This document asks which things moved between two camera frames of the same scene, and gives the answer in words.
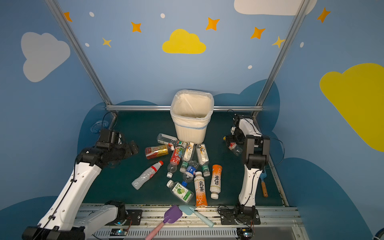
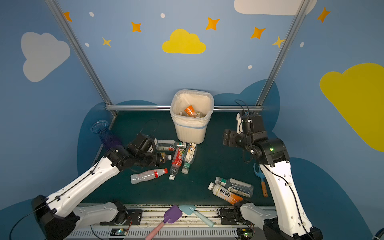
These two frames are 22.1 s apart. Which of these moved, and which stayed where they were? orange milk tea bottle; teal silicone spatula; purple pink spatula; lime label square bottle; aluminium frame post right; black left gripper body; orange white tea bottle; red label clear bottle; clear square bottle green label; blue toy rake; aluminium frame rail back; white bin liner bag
Moved: orange milk tea bottle; lime label square bottle; clear square bottle green label; orange white tea bottle; black left gripper body
Stayed: teal silicone spatula; blue toy rake; purple pink spatula; red label clear bottle; aluminium frame post right; white bin liner bag; aluminium frame rail back
